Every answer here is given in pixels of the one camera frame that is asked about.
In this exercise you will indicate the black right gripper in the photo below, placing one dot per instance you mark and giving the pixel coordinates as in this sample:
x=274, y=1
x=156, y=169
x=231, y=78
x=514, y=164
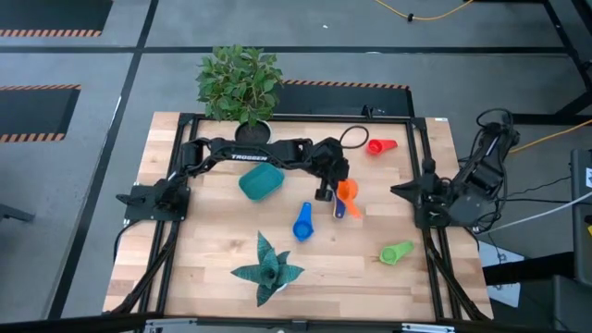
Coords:
x=441, y=192

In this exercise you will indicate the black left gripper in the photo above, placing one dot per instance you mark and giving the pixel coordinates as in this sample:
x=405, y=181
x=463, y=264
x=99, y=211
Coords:
x=330, y=162

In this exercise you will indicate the green plastic measuring cup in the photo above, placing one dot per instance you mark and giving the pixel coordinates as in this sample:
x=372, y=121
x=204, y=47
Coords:
x=389, y=255

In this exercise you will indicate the silver camera mount bar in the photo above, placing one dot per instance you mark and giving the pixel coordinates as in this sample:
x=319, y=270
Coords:
x=296, y=326

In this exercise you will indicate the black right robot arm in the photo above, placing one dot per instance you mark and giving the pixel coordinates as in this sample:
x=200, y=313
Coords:
x=481, y=176

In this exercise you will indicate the grey computer case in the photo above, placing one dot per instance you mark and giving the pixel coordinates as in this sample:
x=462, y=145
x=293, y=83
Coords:
x=582, y=217

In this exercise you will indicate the wide white ceramic planter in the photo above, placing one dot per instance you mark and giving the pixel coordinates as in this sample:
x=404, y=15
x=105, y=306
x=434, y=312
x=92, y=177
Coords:
x=283, y=287

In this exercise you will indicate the orange plastic measuring cup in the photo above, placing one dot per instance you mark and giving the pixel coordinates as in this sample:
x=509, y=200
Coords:
x=348, y=189

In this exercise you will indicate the black aluminium table frame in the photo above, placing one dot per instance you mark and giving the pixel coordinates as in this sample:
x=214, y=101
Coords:
x=300, y=119

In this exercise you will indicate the teal plastic basket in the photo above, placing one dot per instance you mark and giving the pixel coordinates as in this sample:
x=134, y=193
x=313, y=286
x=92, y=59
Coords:
x=261, y=181

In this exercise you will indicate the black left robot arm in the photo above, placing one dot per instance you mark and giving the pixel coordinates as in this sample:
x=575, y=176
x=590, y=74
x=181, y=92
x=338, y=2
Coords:
x=277, y=150

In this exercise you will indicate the black desk leg frame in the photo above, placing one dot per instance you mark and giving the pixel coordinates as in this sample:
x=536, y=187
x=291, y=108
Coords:
x=571, y=108

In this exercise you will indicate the red plastic measuring cup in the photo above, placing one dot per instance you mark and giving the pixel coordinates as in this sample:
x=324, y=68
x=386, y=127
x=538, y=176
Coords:
x=375, y=146

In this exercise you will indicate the black hazard striped floor mat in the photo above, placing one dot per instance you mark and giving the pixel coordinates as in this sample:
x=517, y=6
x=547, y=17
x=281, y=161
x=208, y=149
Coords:
x=37, y=111
x=51, y=14
x=337, y=99

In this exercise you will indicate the blue plastic measuring cup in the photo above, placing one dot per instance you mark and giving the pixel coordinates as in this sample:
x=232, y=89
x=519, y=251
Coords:
x=303, y=227

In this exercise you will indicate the spiky green succulent plant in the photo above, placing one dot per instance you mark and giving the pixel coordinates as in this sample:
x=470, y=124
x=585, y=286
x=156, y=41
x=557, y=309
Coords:
x=268, y=270

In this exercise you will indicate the tall white plant pot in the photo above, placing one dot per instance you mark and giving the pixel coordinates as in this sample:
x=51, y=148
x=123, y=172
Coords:
x=253, y=131

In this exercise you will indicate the dark indigo measuring cup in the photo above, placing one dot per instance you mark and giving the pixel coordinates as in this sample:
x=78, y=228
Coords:
x=341, y=210

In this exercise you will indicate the leafy green potted plant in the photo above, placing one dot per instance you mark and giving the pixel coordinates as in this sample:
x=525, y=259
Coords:
x=238, y=83

